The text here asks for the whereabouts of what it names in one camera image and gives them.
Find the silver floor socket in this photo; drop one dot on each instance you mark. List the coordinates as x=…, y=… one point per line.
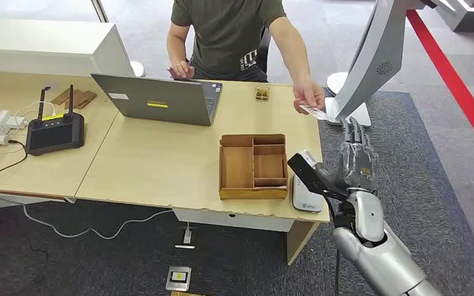
x=178, y=278

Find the person's left hand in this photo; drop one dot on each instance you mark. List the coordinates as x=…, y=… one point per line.
x=308, y=94

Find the white under-desk panel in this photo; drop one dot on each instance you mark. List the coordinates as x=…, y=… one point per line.
x=220, y=218

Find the white card reader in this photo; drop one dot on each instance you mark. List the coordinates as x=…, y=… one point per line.
x=304, y=202

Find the yellow floor plate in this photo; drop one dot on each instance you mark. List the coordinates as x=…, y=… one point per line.
x=184, y=294

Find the white ID card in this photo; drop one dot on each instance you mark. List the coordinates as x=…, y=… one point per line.
x=314, y=113

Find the person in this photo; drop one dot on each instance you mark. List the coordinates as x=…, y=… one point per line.
x=224, y=32

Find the person's right forearm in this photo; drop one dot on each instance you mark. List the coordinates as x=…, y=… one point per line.
x=176, y=45

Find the white counter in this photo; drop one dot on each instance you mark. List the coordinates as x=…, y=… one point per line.
x=36, y=45

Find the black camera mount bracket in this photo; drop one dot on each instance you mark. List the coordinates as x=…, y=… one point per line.
x=304, y=175

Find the wooden compartment box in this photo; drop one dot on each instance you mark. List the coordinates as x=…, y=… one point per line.
x=237, y=167

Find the white round base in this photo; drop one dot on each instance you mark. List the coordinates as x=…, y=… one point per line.
x=335, y=81
x=137, y=68

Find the dark grey carpet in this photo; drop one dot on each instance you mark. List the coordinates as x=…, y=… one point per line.
x=404, y=171

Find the person's right hand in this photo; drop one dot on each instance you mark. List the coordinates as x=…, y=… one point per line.
x=182, y=70

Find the grey metal pole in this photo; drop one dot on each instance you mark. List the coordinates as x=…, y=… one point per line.
x=99, y=10

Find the white kiosk stand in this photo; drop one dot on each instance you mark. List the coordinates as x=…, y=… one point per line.
x=378, y=53

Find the black remote controller with antennas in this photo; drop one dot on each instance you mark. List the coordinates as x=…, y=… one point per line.
x=53, y=137

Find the person's left forearm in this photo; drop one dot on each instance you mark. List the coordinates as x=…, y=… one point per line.
x=292, y=53

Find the white charger adapter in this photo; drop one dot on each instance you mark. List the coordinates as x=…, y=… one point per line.
x=15, y=121

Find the black chair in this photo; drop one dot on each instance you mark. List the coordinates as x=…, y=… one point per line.
x=265, y=53

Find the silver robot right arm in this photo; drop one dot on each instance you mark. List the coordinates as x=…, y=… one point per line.
x=368, y=216

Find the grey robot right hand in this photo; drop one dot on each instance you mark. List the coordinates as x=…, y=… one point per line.
x=357, y=171

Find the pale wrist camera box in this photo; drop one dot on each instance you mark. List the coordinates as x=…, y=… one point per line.
x=307, y=157

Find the grey laptop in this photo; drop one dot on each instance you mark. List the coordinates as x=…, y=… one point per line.
x=159, y=98

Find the white floor plug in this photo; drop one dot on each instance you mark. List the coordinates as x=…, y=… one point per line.
x=186, y=236

